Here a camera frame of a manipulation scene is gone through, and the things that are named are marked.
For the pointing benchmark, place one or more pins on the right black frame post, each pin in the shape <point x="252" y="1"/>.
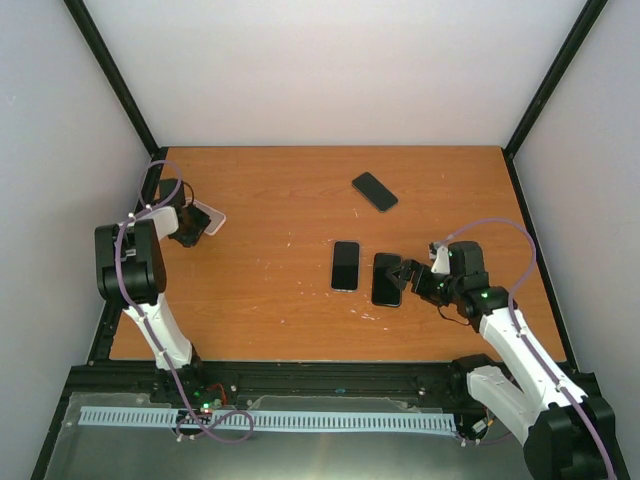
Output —
<point x="574" y="40"/>

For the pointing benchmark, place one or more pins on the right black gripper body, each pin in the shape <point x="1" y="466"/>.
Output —
<point x="433" y="292"/>

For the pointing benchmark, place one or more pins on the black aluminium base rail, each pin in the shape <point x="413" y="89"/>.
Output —
<point x="423" y="385"/>

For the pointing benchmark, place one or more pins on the black smartphone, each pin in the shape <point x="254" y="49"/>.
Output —
<point x="385" y="292"/>
<point x="374" y="192"/>

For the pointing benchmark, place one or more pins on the black frame post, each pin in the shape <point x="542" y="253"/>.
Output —
<point x="101" y="53"/>
<point x="574" y="40"/>

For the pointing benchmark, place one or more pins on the left black frame post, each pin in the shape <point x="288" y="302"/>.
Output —
<point x="101" y="53"/>

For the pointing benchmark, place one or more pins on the light blue slotted cable duct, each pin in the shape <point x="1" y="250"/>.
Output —
<point x="273" y="421"/>

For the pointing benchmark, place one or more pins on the black phone case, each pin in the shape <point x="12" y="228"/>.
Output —
<point x="375" y="300"/>

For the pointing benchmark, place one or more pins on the metal base plate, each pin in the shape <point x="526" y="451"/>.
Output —
<point x="102" y="452"/>

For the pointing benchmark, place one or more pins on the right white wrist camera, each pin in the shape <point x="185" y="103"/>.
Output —
<point x="439" y="255"/>

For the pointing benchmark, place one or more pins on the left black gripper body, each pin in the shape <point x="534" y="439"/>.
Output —
<point x="191" y="231"/>

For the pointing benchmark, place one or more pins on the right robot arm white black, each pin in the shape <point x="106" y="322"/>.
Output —
<point x="564" y="432"/>

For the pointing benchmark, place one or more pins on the pink translucent phone case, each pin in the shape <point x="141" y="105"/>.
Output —
<point x="216" y="218"/>

